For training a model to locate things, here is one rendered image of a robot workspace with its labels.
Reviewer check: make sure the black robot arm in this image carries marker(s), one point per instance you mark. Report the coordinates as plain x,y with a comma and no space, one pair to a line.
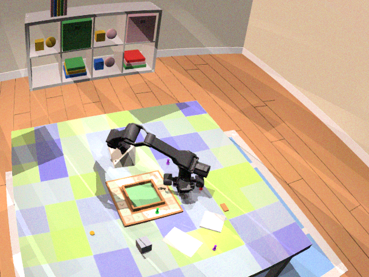
187,161

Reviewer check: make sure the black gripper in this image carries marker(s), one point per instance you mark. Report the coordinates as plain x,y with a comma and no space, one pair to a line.
169,180

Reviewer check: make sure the orange rectangular block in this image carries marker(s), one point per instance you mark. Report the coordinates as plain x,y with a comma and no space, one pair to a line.
224,207

